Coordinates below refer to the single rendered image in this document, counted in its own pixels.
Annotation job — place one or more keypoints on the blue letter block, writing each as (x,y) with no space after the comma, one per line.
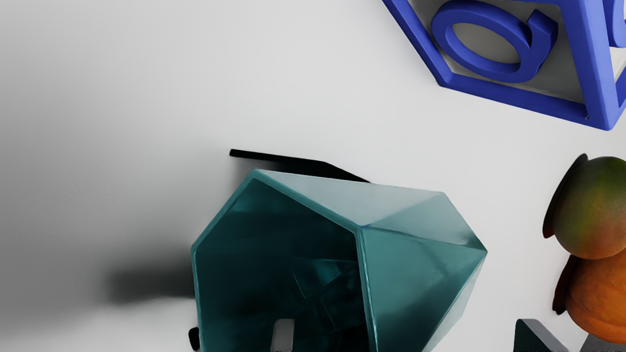
(582,58)

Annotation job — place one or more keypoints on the green and orange mango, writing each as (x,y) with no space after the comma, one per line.
(594,210)

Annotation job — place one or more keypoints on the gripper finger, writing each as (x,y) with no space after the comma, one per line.
(283,337)

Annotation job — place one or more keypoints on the dark grey angular block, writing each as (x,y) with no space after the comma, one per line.
(535,338)

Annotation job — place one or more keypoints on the teal faceted mug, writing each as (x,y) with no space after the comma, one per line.
(415,254)

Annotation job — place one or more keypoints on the orange round fruit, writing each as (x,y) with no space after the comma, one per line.
(601,298)

